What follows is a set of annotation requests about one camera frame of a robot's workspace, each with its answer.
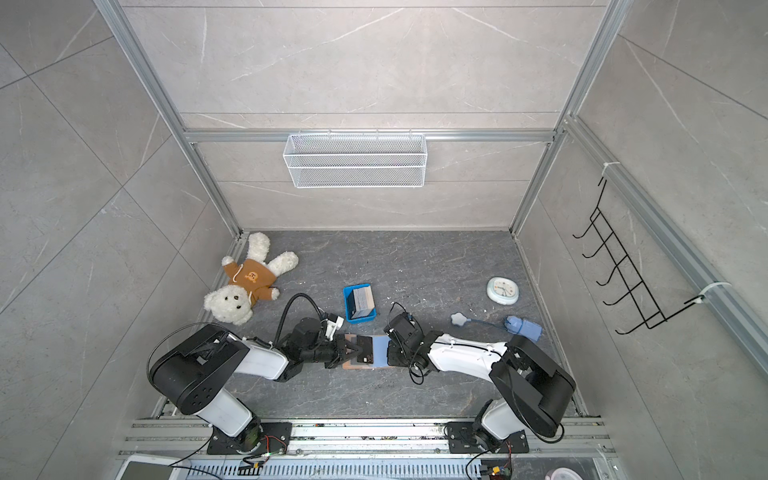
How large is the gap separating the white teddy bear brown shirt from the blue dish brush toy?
23.9 inches

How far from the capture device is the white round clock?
3.27 feet

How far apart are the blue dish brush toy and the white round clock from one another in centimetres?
7

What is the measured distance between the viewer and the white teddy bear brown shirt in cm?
92

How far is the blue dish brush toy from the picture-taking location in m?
0.89

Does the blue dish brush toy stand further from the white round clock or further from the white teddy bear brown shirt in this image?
the white teddy bear brown shirt
